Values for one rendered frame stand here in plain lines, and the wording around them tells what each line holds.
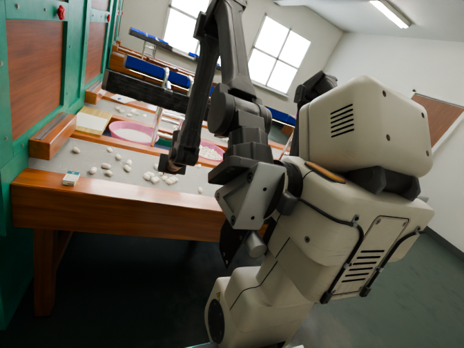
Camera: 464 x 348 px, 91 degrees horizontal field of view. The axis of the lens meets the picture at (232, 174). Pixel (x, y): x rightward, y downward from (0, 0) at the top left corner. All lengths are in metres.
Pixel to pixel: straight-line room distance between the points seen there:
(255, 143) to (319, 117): 0.14
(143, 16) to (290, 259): 5.80
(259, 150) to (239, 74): 0.19
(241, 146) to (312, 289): 0.28
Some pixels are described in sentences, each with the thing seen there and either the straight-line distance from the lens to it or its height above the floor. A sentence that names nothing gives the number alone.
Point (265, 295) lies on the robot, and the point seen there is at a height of 0.91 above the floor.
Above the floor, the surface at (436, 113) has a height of 1.82.
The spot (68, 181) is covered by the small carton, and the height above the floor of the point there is 0.78.
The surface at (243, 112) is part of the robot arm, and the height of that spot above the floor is 1.26.
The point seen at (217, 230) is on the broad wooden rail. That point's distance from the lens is 1.06.
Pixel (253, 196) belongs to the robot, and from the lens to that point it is 0.33.
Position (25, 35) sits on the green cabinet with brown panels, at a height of 1.17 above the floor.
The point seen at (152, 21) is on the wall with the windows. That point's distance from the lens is 6.02.
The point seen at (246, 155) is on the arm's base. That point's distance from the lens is 0.35.
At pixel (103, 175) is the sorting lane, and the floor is 0.74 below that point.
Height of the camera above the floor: 1.33
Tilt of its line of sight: 26 degrees down
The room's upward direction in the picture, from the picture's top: 24 degrees clockwise
